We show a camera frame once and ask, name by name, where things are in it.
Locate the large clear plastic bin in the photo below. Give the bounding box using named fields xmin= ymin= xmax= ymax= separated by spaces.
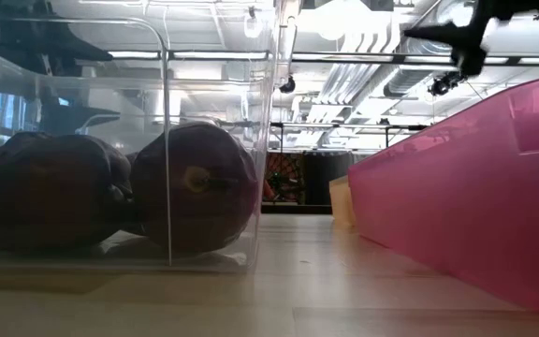
xmin=0 ymin=13 xmax=283 ymax=275

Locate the black cabinet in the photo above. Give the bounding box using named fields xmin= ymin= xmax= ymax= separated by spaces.
xmin=303 ymin=150 xmax=356 ymax=206

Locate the pink translucent plastic bin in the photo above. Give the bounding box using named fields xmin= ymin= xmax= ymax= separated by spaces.
xmin=346 ymin=73 xmax=539 ymax=322

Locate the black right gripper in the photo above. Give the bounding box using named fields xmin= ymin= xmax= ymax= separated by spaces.
xmin=403 ymin=0 xmax=539 ymax=79

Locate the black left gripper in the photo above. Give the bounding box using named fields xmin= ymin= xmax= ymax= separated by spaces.
xmin=0 ymin=0 xmax=122 ymax=138

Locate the dark red apple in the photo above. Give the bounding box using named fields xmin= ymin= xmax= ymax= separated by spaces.
xmin=130 ymin=121 xmax=260 ymax=255

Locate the silver ventilation duct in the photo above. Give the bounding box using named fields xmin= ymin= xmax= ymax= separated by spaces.
xmin=384 ymin=37 xmax=462 ymax=97

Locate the dark red toy pepper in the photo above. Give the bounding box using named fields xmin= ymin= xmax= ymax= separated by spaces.
xmin=0 ymin=130 xmax=134 ymax=253

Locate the black ceiling fixture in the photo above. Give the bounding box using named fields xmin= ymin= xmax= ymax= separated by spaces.
xmin=428 ymin=69 xmax=466 ymax=97

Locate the black metal rack frame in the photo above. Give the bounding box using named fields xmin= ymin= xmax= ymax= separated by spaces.
xmin=269 ymin=121 xmax=429 ymax=152

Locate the colourful wall mural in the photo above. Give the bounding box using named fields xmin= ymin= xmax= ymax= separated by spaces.
xmin=262 ymin=152 xmax=306 ymax=205

